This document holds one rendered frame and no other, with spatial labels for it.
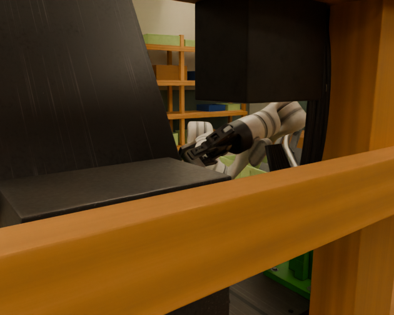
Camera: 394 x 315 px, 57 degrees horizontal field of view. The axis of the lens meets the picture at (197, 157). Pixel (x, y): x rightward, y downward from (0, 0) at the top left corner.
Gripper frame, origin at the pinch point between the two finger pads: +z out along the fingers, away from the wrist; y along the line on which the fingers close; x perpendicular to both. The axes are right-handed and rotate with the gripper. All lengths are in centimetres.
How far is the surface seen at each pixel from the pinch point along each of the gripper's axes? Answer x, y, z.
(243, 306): 30.3, -15.9, 3.2
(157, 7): -437, -329, -341
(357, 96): 14.8, 28.9, -12.6
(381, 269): 38.9, 7.6, -12.4
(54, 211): 8.6, 23.0, 33.4
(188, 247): 21.6, 33.3, 27.1
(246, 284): 27.1, -21.3, -3.3
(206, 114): -251, -428, -350
